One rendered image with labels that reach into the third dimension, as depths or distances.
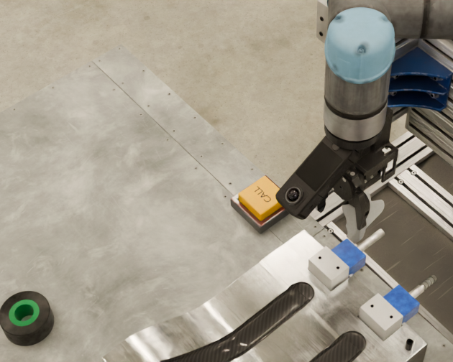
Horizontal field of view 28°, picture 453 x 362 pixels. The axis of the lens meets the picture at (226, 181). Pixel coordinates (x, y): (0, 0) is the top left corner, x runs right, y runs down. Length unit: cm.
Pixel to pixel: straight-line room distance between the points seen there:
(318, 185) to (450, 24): 25
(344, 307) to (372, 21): 48
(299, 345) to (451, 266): 96
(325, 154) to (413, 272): 108
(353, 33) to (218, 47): 199
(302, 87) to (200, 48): 38
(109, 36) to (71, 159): 145
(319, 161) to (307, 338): 29
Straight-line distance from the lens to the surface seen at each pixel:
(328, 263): 134
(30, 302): 145
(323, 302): 134
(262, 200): 150
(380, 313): 130
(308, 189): 113
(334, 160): 113
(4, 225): 159
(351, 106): 105
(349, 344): 131
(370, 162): 116
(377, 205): 123
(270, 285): 135
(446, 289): 217
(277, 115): 276
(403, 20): 109
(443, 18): 110
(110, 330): 144
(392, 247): 222
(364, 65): 100
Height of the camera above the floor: 204
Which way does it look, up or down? 52 degrees down
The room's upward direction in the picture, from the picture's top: 5 degrees counter-clockwise
